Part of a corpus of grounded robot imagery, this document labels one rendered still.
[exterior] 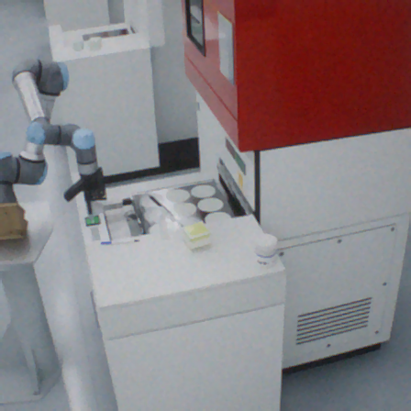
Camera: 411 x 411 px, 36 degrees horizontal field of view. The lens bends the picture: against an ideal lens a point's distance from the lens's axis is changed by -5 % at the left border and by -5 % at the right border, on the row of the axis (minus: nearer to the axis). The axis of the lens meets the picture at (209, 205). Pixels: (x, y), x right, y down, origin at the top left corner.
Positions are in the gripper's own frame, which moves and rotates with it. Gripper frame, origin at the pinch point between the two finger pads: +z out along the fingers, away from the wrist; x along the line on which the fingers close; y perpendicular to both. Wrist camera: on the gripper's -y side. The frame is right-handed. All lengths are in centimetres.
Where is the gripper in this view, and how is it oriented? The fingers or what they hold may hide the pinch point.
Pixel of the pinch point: (90, 217)
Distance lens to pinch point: 245.6
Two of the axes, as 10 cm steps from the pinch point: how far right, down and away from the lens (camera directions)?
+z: 0.4, 8.4, 5.4
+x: -2.6, -5.1, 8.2
